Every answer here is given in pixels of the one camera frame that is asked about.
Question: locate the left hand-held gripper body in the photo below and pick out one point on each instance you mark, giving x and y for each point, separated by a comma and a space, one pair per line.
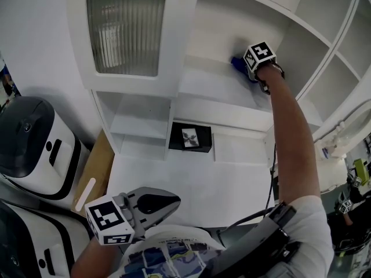
110, 221

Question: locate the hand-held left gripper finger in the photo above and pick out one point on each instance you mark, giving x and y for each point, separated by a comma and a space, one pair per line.
158, 219
153, 190

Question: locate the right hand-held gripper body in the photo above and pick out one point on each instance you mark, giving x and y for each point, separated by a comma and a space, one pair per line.
259, 55

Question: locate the blue wiping cloth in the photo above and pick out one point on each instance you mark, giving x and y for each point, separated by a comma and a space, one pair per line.
239, 64

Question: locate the white shelving cabinet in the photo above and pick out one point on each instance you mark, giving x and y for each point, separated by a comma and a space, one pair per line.
246, 25

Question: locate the person's right forearm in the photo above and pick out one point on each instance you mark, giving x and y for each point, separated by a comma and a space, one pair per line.
292, 140

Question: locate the person's left forearm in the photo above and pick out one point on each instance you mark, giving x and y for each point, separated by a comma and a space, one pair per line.
92, 259

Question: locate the white desk surface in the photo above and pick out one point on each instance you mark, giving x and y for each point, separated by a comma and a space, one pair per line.
203, 184

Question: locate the person's right hand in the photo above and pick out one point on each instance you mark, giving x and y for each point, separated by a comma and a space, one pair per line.
269, 72

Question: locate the brown cardboard box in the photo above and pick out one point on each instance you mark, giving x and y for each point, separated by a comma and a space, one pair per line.
98, 166

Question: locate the black box with picture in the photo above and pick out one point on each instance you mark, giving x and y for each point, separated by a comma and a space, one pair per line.
203, 143

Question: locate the white black service robot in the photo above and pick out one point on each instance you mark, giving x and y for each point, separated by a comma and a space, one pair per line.
37, 155
29, 242

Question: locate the ribbed glass cabinet door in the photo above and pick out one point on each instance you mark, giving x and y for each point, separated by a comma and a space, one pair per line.
174, 39

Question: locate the small blue white packet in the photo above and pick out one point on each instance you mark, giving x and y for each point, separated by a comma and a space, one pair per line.
325, 152

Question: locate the light green box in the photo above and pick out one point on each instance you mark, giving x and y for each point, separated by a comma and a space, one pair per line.
360, 168

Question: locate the person's white printed shirt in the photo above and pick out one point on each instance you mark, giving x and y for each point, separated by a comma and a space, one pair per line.
316, 227

